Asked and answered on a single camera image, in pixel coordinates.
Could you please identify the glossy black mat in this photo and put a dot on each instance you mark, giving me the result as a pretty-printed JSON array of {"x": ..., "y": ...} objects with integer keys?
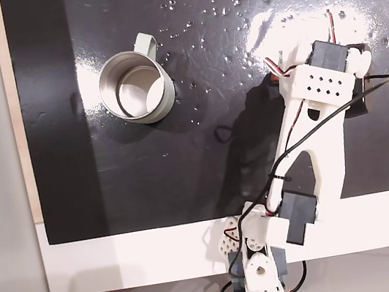
[{"x": 182, "y": 162}]

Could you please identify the light wooden board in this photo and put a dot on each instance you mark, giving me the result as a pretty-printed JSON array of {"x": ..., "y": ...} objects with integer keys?
[{"x": 11, "y": 108}]

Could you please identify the pale green metal mug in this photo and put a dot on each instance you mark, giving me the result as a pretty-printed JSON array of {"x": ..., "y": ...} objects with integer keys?
[{"x": 168, "y": 96}]

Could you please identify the small brown cube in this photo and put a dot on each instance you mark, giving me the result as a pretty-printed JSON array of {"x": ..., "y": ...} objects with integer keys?
[{"x": 274, "y": 81}]

